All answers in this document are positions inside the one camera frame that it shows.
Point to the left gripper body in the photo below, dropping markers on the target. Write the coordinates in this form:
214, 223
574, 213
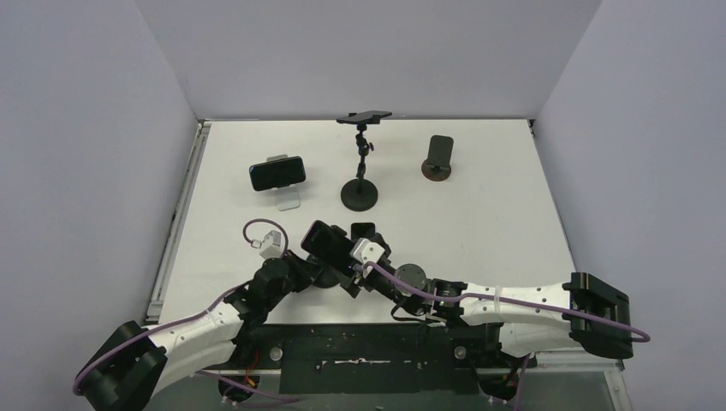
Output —
297, 278

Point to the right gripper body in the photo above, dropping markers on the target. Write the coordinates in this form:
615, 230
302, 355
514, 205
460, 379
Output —
352, 275

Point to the black round base stand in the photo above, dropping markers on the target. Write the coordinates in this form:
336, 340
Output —
328, 246

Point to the phone from wooden stand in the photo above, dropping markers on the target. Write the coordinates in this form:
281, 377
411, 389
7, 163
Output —
362, 230

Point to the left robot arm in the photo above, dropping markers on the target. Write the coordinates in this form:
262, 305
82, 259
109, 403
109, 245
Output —
136, 362

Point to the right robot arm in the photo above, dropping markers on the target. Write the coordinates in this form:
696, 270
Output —
583, 312

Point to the white metal phone stand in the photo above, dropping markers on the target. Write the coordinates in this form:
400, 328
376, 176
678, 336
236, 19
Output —
288, 198

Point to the tall black tripod stand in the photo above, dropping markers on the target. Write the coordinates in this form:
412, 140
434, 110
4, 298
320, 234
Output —
360, 194

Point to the phone on white stand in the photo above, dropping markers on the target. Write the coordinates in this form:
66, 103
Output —
262, 176

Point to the wooden base phone stand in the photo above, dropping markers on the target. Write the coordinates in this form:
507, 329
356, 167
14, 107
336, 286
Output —
436, 167

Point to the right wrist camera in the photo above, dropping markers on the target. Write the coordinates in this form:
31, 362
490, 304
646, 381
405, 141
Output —
365, 253

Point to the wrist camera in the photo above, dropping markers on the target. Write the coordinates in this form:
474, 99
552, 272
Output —
270, 247
365, 253

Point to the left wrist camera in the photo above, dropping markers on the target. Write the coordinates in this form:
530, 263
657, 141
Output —
270, 247

